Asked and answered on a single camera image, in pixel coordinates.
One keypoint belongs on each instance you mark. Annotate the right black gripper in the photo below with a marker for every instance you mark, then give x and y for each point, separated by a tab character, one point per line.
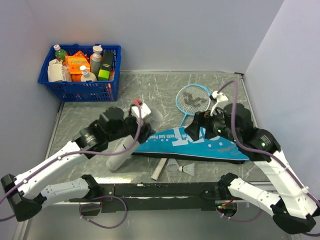
193	129

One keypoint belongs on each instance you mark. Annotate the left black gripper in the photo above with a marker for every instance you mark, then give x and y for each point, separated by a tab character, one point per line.
147	132

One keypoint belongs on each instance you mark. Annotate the blue racket cover bag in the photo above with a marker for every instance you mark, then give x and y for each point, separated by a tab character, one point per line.
218	149

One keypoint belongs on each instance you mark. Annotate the blue badminton racket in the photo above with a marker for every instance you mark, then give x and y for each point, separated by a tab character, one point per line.
189	100

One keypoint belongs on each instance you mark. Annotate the white shuttlecock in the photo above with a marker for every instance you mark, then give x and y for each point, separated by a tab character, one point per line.
188	169
172	165

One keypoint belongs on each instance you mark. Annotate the blue plastic basket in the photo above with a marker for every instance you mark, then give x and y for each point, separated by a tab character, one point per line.
97	91

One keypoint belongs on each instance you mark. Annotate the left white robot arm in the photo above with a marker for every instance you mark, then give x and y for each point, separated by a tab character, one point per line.
21	190

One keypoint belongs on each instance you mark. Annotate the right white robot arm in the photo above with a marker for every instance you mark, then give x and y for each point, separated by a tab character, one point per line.
292	207

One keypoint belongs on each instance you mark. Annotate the black green box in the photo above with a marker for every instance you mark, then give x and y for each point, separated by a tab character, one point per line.
106	66

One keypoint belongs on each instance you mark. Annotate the beige pump bottle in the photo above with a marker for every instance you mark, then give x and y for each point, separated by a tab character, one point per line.
86	74

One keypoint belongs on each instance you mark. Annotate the grey pump bottle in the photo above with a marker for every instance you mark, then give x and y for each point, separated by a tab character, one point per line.
96	60

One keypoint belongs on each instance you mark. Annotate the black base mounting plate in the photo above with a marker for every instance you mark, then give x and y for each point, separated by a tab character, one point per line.
160	196

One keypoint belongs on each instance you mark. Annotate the orange snack packet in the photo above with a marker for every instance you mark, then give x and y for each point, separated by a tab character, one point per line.
74	62

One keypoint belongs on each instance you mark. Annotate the beige cloth bag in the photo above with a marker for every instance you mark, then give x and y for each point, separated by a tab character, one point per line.
57	72

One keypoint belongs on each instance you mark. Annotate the green drink bottle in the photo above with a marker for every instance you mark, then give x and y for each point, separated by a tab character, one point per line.
60	54

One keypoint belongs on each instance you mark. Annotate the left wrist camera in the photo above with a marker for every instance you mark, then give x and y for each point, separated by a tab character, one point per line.
140	110

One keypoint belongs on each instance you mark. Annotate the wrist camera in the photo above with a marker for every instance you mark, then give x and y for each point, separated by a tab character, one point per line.
140	110
219	100

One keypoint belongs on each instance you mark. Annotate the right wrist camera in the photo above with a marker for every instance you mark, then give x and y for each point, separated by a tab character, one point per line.
219	100

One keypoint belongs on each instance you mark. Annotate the aluminium rail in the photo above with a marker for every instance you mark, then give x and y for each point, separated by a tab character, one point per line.
62	201

